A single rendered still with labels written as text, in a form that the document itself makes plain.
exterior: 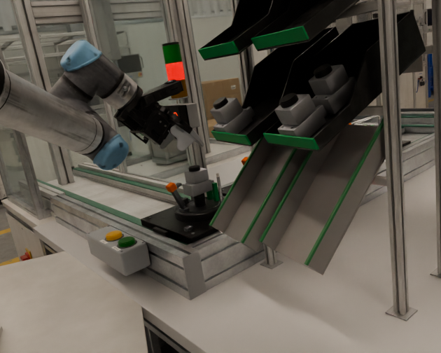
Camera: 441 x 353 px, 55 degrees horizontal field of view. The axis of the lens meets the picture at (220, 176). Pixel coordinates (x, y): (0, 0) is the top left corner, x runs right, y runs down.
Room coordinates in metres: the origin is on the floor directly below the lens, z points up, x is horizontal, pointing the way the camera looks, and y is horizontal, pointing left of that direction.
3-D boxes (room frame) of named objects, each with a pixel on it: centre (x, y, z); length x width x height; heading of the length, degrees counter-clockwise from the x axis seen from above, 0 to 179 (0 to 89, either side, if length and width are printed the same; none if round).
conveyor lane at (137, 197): (1.31, 0.22, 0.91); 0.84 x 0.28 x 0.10; 37
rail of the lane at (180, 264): (1.18, 0.35, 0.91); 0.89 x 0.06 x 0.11; 37
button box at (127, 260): (0.99, 0.29, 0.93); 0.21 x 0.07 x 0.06; 37
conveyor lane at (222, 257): (1.35, -0.32, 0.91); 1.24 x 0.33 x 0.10; 127
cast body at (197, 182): (1.06, 0.06, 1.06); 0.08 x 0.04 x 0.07; 127
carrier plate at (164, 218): (1.06, 0.06, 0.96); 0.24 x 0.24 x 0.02; 37
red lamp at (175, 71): (1.28, 0.08, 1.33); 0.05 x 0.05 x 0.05
